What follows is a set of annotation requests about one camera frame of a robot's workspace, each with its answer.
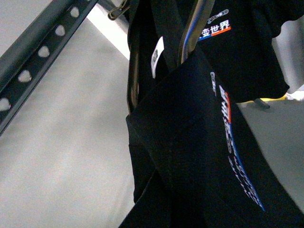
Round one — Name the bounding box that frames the green metal clothes hanger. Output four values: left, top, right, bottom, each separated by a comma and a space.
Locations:
127, 0, 214, 112

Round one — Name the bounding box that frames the white garment neck label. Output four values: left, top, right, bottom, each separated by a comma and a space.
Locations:
151, 36, 164, 79

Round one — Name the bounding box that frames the black printed t-shirt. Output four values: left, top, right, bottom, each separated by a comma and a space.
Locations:
121, 49, 304, 228
139, 0, 304, 103

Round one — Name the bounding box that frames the perforated black rack upright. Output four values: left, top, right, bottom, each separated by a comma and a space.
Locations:
0, 0, 97, 132

